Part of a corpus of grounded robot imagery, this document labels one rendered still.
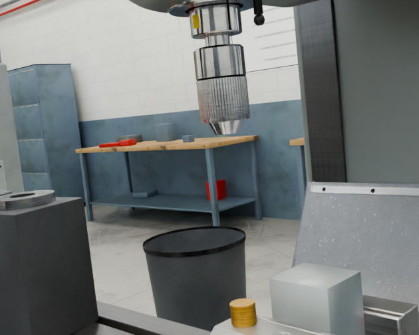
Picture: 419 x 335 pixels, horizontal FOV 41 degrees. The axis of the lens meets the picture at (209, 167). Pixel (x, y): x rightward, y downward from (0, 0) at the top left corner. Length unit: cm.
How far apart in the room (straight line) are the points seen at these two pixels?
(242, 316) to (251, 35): 544
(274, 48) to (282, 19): 29
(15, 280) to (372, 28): 60
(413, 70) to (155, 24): 612
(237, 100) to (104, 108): 721
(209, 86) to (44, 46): 834
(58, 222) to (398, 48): 53
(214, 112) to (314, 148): 42
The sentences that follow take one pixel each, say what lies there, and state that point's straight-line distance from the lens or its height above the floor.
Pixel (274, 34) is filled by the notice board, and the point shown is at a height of 186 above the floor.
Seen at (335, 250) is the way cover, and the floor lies 98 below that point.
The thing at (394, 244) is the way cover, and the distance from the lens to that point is 83.
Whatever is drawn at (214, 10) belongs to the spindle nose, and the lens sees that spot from 51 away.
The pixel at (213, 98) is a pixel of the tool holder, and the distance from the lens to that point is 50.
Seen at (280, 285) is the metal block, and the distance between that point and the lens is 49.
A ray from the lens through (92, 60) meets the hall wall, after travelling 786.
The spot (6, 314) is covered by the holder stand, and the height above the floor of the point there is 97.
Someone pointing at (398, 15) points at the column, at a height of 131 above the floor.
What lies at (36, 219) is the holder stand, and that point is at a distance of 78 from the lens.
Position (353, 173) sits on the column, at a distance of 88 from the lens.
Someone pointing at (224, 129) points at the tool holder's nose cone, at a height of 119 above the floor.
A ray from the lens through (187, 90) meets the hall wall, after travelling 648.
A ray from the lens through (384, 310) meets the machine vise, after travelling 52.
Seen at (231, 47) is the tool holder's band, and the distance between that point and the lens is 51.
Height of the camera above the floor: 122
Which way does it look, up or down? 6 degrees down
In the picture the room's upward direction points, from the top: 6 degrees counter-clockwise
